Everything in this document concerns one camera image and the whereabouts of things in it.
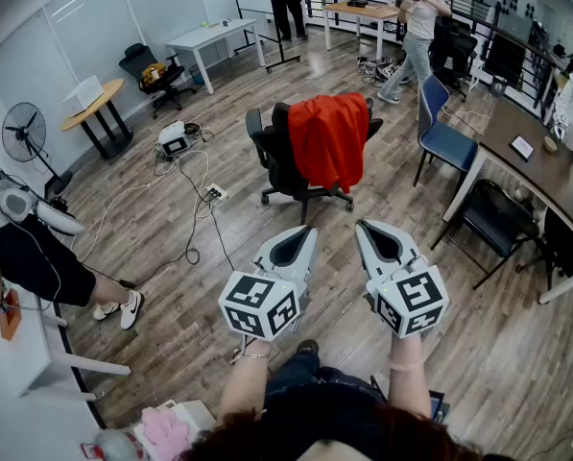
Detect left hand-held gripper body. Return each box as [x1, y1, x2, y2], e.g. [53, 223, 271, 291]
[217, 250, 315, 343]

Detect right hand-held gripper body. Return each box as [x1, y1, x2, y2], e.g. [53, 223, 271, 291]
[365, 255, 450, 339]

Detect red clothes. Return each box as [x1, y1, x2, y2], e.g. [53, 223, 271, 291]
[288, 92, 370, 195]

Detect person's right forearm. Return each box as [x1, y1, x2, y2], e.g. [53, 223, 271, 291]
[387, 333, 434, 420]

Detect person's left forearm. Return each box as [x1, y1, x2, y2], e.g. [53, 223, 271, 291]
[218, 336, 274, 422]

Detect black folding chair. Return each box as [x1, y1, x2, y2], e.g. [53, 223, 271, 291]
[429, 179, 541, 291]

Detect blue padded chair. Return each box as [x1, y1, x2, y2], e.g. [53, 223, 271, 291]
[413, 73, 480, 189]

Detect black chair under desk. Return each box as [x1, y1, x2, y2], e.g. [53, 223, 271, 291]
[515, 206, 573, 292]

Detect black high-back office chair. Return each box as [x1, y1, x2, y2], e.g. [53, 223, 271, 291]
[429, 16, 479, 103]

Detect black mesh office chair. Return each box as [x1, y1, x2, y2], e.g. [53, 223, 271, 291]
[118, 42, 198, 119]

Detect person's dark jeans legs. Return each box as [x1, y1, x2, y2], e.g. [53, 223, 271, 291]
[265, 351, 388, 402]

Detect white power strip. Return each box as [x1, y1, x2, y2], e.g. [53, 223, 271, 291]
[203, 183, 230, 204]

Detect dark blue flat case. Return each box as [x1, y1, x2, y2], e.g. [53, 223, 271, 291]
[427, 389, 453, 425]

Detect white storage bin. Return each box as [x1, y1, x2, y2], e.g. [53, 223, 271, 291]
[158, 399, 216, 439]

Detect person's black top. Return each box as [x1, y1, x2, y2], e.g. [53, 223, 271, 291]
[261, 381, 412, 461]

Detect pink cloth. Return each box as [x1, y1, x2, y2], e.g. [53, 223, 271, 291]
[140, 405, 191, 461]

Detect white floor device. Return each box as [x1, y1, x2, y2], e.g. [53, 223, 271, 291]
[157, 120, 191, 158]

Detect framed card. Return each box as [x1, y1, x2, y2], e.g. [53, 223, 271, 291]
[508, 134, 536, 162]

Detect curved brown wooden desk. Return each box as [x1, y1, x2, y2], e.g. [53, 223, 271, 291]
[442, 98, 573, 305]

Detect clear plastic bag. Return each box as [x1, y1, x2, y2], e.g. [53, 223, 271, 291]
[93, 428, 143, 461]

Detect black wheeled board stand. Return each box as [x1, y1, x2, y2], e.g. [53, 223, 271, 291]
[230, 0, 302, 74]

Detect black panel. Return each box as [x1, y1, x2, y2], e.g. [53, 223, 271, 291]
[482, 31, 527, 90]

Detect yellow bag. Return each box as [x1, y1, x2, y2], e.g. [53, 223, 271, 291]
[140, 62, 168, 90]

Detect white rectangular table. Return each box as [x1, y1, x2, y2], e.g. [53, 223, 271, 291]
[165, 18, 267, 95]

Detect wooden top white-leg table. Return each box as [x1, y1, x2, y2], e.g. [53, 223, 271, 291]
[322, 0, 402, 61]

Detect round wooden table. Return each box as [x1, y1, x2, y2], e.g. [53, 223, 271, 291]
[59, 78, 134, 161]

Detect orange box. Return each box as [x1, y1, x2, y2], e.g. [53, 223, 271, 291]
[0, 289, 22, 342]

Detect black metal railing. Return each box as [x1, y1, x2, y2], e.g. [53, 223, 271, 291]
[304, 0, 565, 119]

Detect white cardboard box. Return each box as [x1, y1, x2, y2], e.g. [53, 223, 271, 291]
[61, 75, 106, 118]

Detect white desk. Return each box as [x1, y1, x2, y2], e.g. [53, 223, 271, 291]
[0, 276, 132, 450]

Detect black standing fan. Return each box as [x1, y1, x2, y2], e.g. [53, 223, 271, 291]
[1, 102, 75, 196]

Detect long black cable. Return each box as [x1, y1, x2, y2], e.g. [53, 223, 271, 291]
[79, 156, 237, 290]

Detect thin white floor cable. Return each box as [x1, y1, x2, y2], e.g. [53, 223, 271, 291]
[442, 106, 489, 136]

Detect coiled black cable bundle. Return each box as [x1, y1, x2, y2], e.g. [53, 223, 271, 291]
[183, 121, 215, 143]

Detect tangle of cables and devices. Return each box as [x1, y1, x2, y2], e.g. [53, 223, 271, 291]
[356, 55, 410, 88]

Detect long white cable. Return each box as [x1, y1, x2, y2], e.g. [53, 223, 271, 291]
[82, 149, 210, 254]

